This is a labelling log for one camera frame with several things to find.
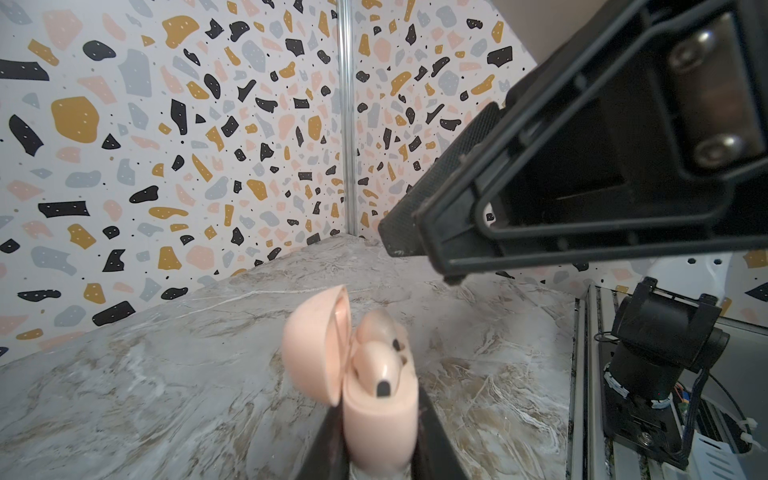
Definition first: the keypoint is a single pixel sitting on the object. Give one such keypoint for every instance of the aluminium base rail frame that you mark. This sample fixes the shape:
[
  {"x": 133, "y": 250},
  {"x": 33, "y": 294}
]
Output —
[{"x": 732, "y": 412}]

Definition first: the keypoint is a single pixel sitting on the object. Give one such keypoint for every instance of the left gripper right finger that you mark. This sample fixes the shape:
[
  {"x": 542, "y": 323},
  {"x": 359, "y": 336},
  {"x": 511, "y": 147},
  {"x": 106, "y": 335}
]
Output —
[{"x": 434, "y": 457}]

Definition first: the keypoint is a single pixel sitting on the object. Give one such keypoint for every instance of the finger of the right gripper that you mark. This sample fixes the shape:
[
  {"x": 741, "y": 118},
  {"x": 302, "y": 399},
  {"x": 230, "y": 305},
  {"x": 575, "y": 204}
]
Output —
[{"x": 461, "y": 214}]

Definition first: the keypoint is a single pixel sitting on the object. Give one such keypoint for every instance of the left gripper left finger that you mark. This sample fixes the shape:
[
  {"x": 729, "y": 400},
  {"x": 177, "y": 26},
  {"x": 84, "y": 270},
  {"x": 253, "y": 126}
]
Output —
[{"x": 328, "y": 457}]

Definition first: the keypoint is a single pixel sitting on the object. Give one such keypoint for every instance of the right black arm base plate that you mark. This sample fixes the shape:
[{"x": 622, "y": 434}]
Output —
[{"x": 648, "y": 444}]

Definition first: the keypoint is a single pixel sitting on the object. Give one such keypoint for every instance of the pink earbud charging case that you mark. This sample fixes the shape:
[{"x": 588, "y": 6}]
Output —
[{"x": 318, "y": 346}]

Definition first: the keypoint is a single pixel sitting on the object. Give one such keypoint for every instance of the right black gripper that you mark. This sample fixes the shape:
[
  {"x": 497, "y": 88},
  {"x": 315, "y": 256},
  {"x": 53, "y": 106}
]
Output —
[{"x": 647, "y": 111}]

